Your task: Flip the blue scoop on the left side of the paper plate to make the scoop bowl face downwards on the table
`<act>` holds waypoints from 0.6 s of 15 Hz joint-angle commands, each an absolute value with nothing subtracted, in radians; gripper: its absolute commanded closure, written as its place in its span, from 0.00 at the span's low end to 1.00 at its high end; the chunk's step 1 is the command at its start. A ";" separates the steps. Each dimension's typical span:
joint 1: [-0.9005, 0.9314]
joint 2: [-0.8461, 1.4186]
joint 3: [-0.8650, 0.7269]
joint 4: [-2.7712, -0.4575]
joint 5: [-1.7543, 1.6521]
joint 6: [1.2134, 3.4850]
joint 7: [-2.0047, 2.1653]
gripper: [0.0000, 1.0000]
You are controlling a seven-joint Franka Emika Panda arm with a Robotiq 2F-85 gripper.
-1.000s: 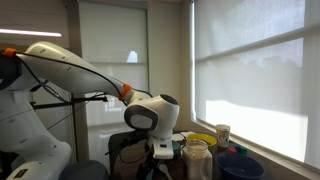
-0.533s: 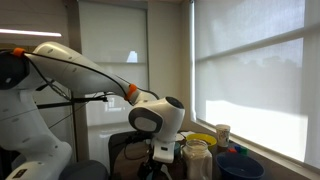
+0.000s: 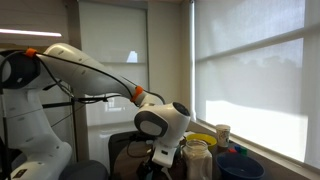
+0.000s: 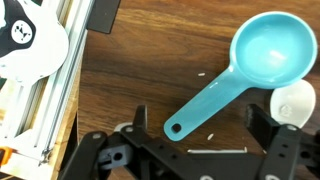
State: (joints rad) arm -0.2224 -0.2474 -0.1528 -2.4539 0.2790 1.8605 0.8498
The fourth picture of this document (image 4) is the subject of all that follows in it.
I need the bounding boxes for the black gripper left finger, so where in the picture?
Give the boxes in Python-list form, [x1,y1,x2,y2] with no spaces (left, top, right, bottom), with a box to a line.
[120,104,158,144]

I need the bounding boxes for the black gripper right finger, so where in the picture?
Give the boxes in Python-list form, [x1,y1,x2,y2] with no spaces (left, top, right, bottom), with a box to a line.
[244,103,281,152]

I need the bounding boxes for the black flat plate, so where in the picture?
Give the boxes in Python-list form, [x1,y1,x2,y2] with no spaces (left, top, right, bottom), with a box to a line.
[87,0,122,35]

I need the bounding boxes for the teal plastic measuring scoop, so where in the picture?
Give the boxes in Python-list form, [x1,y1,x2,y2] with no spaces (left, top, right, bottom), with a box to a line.
[163,11,319,142]

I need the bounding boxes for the white black patterned panel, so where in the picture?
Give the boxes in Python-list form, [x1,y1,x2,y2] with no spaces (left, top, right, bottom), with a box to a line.
[0,0,70,82]

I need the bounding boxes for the white plastic spoon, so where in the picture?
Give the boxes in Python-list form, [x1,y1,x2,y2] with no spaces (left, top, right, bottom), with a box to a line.
[269,79,317,129]

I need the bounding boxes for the aluminium extrusion frame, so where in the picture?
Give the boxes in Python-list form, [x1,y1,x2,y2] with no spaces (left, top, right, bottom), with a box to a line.
[0,0,96,168]

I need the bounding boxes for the orange clamp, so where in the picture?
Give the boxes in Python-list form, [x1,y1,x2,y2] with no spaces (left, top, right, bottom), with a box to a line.
[0,146,14,167]

